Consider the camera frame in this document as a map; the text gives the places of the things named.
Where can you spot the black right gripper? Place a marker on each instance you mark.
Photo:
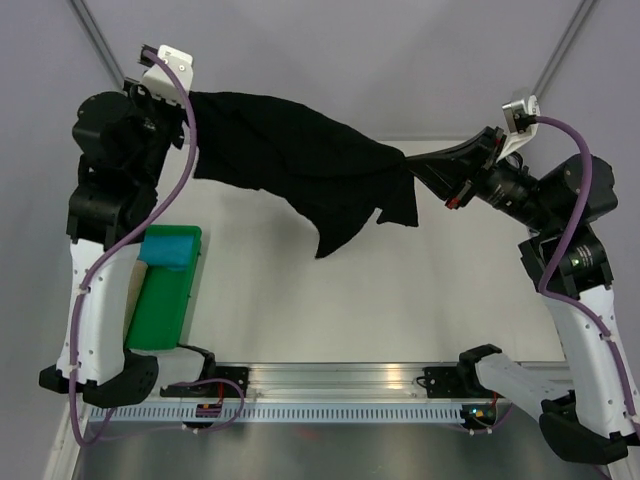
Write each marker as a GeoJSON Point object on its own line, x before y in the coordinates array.
{"type": "Point", "coordinates": [441, 169]}

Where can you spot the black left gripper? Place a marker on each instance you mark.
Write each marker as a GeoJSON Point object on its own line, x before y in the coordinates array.
{"type": "Point", "coordinates": [141, 96]}

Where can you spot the black t shirt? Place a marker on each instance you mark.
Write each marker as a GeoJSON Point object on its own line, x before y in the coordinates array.
{"type": "Point", "coordinates": [330, 173]}

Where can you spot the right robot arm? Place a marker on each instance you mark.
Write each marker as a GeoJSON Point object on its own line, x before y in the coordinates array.
{"type": "Point", "coordinates": [596, 420]}

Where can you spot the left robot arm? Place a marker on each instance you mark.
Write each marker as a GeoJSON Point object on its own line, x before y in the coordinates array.
{"type": "Point", "coordinates": [124, 138]}

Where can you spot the rolled blue t shirt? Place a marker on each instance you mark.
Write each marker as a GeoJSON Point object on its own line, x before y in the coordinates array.
{"type": "Point", "coordinates": [173, 252]}

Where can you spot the rolled beige t shirt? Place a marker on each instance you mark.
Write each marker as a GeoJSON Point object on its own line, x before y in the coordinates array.
{"type": "Point", "coordinates": [135, 286]}

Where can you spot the green plastic tray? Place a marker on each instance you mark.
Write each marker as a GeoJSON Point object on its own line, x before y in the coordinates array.
{"type": "Point", "coordinates": [161, 309]}

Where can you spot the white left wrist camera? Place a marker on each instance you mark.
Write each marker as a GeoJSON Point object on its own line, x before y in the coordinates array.
{"type": "Point", "coordinates": [169, 73]}

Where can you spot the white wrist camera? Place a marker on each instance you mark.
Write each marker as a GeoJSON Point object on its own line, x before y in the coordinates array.
{"type": "Point", "coordinates": [520, 115]}
{"type": "Point", "coordinates": [169, 73]}

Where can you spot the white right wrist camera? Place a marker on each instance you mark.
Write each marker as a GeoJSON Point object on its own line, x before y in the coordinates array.
{"type": "Point", "coordinates": [520, 115]}

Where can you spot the left aluminium frame post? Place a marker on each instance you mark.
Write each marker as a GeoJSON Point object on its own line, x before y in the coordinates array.
{"type": "Point", "coordinates": [97, 40]}

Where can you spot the aluminium frame post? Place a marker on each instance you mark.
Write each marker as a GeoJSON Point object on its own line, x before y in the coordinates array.
{"type": "Point", "coordinates": [97, 40]}
{"type": "Point", "coordinates": [568, 39]}

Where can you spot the right aluminium frame post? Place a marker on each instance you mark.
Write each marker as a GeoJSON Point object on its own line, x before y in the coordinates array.
{"type": "Point", "coordinates": [568, 39]}

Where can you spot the white slotted cable duct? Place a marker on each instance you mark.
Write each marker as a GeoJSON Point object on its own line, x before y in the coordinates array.
{"type": "Point", "coordinates": [423, 413]}

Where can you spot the aluminium mounting rail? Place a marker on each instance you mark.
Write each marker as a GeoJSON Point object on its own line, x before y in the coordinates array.
{"type": "Point", "coordinates": [350, 382]}

